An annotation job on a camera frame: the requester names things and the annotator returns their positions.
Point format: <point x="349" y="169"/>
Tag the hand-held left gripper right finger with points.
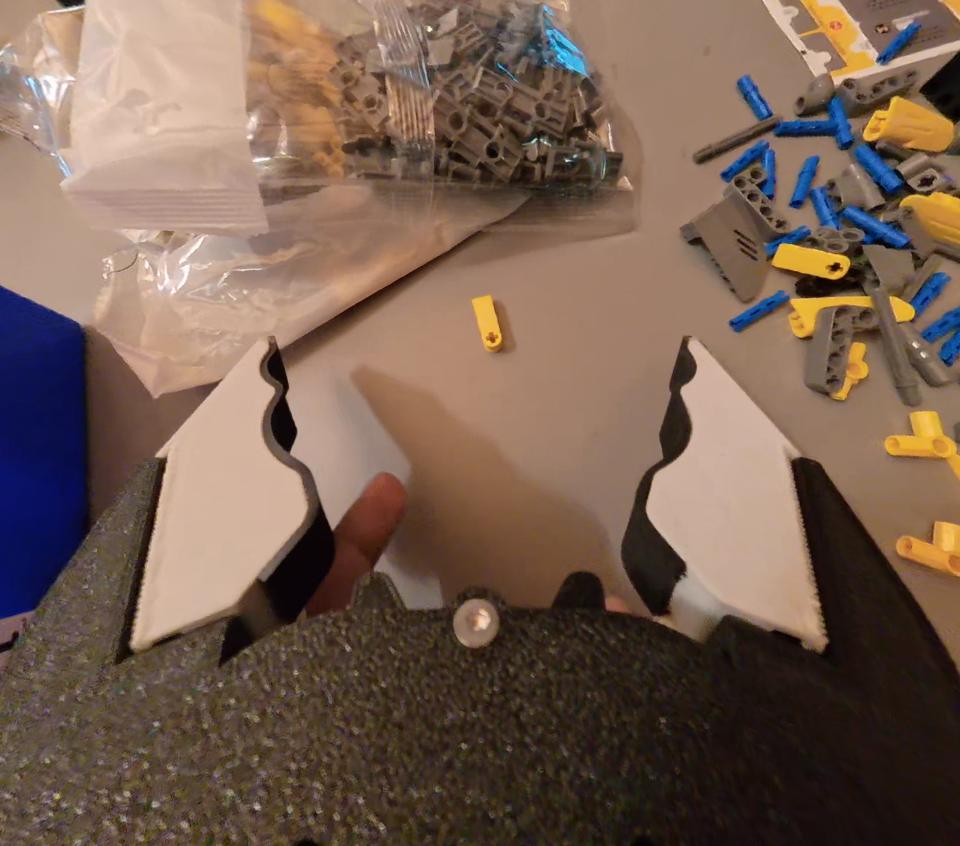
<point x="735" y="524"/>

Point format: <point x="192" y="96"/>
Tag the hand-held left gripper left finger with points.
<point x="217" y="501"/>

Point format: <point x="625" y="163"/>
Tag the blue plastic bin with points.
<point x="37" y="449"/>

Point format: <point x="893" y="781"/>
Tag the yellow cross-hole connector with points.
<point x="489" y="323"/>

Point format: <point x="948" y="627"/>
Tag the clear bag of grey pieces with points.
<point x="487" y="126"/>

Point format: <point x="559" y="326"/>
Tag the black perforated block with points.
<point x="946" y="85"/>

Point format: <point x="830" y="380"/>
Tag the person's left hand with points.
<point x="367" y="531"/>

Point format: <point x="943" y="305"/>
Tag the pile of plastic building pieces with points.
<point x="847" y="246"/>

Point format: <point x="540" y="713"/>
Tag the clear bag of mixed pieces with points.
<point x="300" y="59"/>

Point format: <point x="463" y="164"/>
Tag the blue pin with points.
<point x="898" y="42"/>

